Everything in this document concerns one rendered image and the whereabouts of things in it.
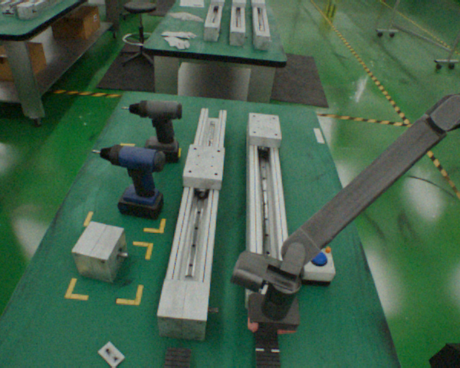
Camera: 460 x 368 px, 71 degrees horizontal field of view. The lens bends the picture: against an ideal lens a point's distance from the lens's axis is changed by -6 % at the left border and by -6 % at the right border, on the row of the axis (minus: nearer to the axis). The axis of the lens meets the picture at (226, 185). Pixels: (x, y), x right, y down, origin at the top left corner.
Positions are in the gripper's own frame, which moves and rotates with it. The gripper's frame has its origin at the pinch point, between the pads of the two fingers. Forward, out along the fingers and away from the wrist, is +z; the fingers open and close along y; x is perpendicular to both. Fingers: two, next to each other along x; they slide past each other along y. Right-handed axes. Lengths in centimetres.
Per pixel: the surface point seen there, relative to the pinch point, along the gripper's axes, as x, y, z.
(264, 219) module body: -30.4, 0.1, -4.2
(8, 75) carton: -224, 201, 54
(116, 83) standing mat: -279, 125, 79
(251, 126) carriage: -69, 4, -11
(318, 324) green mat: -2.7, -13.0, 1.5
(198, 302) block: -0.6, 15.7, -7.6
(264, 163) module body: -57, -1, -4
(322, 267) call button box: -15.0, -14.0, -4.6
